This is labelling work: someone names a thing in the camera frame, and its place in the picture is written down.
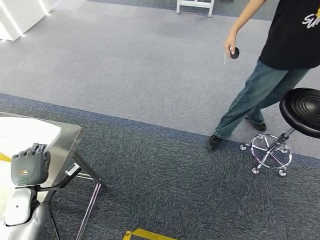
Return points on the person's hand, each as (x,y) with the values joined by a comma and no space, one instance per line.
(230,41)

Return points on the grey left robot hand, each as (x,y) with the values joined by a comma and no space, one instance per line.
(29,167)

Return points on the small black round object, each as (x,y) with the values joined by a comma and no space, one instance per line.
(235,53)

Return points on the white curved plastic shell part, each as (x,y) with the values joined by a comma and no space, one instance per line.
(27,132)

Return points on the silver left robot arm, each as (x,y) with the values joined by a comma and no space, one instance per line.
(20,212)

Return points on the person's forearm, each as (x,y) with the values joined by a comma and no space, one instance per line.
(246,16)

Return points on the stainless steel workbench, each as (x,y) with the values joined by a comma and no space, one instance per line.
(67,139)

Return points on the person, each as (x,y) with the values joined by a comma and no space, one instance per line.
(287,33)

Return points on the black stool chrome base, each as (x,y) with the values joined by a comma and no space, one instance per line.
(302,109)

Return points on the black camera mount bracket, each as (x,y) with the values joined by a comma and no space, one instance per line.
(67,179)

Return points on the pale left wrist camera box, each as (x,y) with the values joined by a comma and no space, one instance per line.
(72,169)

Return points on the small white table frame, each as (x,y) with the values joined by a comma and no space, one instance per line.
(195,4)

